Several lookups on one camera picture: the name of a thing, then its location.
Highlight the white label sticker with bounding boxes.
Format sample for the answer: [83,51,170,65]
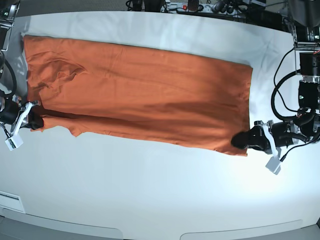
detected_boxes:
[0,191,25,213]

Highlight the orange T-shirt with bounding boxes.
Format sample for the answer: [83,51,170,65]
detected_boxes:
[23,35,253,156]

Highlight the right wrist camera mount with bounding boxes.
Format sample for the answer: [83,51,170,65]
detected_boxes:
[0,100,44,151]

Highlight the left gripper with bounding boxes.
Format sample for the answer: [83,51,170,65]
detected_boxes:
[230,121,300,153]

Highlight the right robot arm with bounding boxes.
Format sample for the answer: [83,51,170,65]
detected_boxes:
[0,0,44,130]

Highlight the white power strip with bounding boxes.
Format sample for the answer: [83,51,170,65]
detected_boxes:
[166,1,216,14]

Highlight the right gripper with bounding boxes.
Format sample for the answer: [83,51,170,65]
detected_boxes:
[0,98,46,131]

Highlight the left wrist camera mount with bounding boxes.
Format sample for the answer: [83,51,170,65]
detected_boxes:
[254,120,281,175]

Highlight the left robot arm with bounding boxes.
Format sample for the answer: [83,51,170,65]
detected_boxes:
[231,0,320,154]

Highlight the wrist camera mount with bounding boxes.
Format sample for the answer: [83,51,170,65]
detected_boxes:
[0,100,44,151]
[254,120,281,175]

